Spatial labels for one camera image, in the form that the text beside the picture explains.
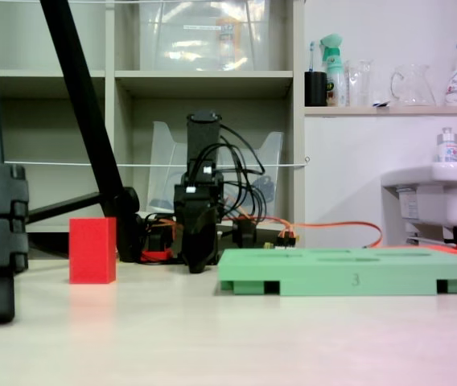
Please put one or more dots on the clear plastic storage box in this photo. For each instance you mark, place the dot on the clear plastic storage box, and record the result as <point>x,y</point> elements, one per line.
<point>196,40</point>

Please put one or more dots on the green spray bottle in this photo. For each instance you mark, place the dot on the green spray bottle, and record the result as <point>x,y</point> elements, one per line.
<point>334,76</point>

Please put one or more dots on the black tripod brace bar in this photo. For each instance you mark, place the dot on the black tripod brace bar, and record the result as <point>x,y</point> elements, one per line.
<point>63,209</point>

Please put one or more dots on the black round clamp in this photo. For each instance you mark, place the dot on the black round clamp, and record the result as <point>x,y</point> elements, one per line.
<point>244,233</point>

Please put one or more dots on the blue white toothbrush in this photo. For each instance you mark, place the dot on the blue white toothbrush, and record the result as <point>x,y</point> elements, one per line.
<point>312,56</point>

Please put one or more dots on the slanted black tripod leg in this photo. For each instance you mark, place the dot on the slanted black tripod leg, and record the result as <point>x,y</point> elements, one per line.
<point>87,132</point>

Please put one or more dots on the clear glass beaker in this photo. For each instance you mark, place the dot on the clear glass beaker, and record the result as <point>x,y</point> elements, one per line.
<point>359,84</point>

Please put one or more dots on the small circuit board connector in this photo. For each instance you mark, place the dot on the small circuit board connector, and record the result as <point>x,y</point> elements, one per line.
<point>286,240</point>

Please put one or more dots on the clear glass pitcher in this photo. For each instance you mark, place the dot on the clear glass pitcher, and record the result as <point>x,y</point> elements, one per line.
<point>413,86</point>

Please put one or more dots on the white sink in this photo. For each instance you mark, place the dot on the white sink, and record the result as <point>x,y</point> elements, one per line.
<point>454,193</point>

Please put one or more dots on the black cup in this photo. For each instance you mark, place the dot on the black cup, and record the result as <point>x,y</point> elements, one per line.
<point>315,89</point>

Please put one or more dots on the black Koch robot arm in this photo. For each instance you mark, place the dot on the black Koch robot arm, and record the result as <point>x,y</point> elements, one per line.
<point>202,138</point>

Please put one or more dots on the wooden wall shelf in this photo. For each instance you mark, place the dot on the wooden wall shelf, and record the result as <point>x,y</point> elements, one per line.
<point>393,111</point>

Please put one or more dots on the beige shelf unit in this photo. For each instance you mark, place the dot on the beige shelf unit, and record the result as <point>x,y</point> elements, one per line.
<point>208,82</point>

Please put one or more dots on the clear plastic file holder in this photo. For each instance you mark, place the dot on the clear plastic file holder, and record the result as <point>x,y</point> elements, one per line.
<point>164,177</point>

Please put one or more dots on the small clear sanitizer bottle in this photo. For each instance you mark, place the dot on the small clear sanitizer bottle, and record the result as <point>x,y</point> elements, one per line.
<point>448,149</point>

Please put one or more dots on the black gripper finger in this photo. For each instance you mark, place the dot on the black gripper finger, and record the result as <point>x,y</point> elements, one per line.
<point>192,245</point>
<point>211,241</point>

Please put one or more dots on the green shape-sorting board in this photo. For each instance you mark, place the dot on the green shape-sorting board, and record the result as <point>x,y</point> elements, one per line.
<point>345,271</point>

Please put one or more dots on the red square block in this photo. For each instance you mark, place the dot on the red square block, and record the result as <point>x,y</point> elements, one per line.
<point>91,249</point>

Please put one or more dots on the red clamp base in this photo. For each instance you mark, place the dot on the red clamp base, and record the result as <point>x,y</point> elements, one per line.
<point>156,255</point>

